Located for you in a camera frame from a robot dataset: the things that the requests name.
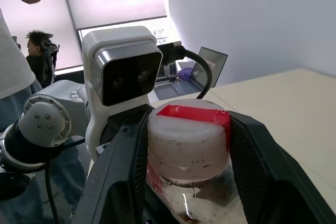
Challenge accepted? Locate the open grey laptop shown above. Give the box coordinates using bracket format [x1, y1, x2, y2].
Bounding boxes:
[153, 47, 228, 101]

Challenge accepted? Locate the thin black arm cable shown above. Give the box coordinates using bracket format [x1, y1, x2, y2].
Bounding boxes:
[44, 138, 86, 224]

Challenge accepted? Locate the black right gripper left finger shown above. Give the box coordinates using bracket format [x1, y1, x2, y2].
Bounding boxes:
[70, 112, 151, 224]

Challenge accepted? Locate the small purple object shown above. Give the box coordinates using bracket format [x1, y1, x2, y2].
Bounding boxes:
[177, 67, 194, 80]

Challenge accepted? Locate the black camera cable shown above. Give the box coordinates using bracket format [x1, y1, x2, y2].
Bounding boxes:
[157, 40, 213, 101]

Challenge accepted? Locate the seated person with black hair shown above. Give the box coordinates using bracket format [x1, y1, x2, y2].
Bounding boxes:
[25, 30, 60, 89]

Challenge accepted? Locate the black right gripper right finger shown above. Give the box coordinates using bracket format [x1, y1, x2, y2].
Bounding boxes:
[227, 110, 336, 224]

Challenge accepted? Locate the person in white shirt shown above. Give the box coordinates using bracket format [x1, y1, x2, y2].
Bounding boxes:
[0, 7, 89, 224]

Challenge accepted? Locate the dark round object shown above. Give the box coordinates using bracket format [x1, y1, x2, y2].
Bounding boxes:
[0, 172, 32, 201]

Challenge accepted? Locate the clear bottle with white cap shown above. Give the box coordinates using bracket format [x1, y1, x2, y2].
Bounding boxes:
[145, 99, 249, 224]

